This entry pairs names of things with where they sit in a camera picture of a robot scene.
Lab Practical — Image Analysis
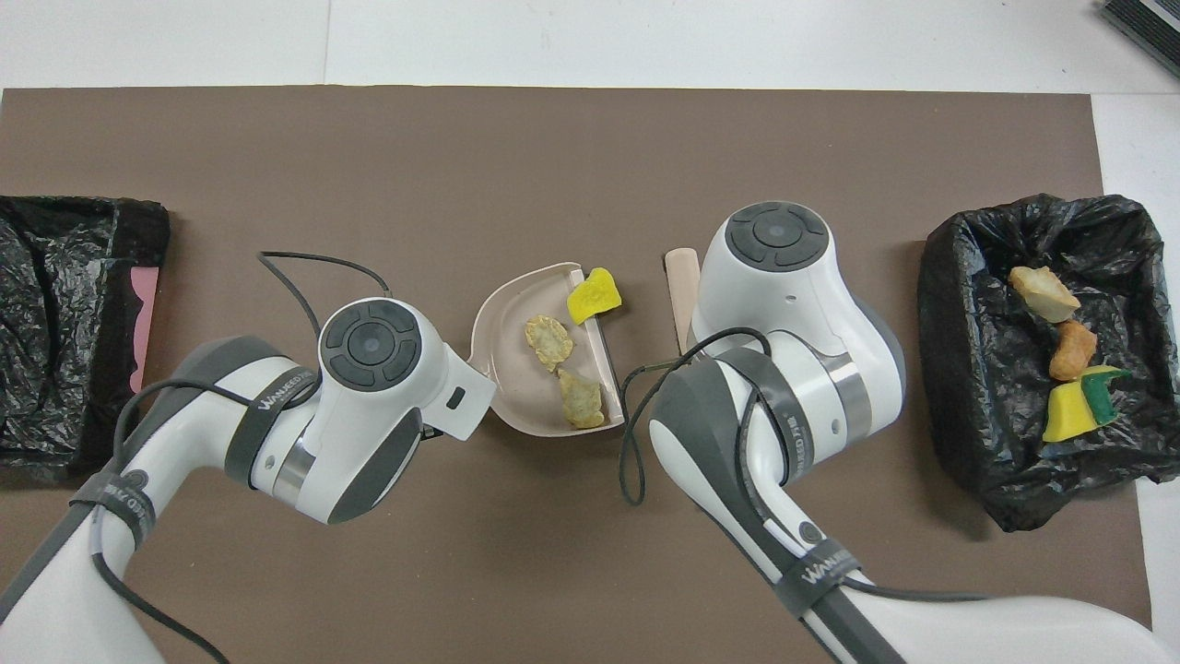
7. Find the beige sponge chunk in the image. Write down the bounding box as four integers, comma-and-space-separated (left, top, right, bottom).
558, 369, 606, 431
524, 315, 574, 373

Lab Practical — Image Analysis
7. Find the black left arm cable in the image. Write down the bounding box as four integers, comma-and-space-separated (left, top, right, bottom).
90, 251, 393, 664

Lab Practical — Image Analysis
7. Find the dark ribbed device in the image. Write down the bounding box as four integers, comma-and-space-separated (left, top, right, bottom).
1099, 0, 1180, 53

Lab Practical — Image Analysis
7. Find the black-lined bin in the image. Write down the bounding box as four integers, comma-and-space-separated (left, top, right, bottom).
0, 196, 171, 485
917, 191, 1180, 533

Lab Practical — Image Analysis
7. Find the left black-lined bin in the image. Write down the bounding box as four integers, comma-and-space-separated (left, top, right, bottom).
917, 191, 1180, 533

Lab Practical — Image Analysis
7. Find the pink plastic bin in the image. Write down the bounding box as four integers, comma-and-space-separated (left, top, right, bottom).
129, 266, 160, 397

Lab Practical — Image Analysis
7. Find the yellow sponge piece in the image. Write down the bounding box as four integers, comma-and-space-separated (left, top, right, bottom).
566, 267, 623, 326
1042, 383, 1100, 444

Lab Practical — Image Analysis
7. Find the beige hand brush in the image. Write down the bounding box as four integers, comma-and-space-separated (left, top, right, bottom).
664, 249, 707, 357

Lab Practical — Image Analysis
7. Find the brown sponge chunk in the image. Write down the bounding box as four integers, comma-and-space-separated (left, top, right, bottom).
1049, 321, 1100, 382

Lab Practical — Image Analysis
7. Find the beige plastic dustpan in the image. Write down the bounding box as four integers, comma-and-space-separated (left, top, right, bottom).
470, 263, 627, 437

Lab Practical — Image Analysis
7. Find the right black-lined bin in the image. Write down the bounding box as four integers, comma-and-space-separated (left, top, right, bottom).
0, 196, 171, 485

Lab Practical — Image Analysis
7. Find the cream sponge chunk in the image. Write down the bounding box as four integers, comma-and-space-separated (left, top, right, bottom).
1008, 266, 1081, 324

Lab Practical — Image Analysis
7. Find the brown table mat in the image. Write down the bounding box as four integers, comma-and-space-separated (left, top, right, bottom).
0, 86, 1158, 664

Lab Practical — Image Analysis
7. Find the green and yellow scrub sponge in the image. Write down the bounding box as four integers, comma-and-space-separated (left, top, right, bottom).
1080, 365, 1133, 427

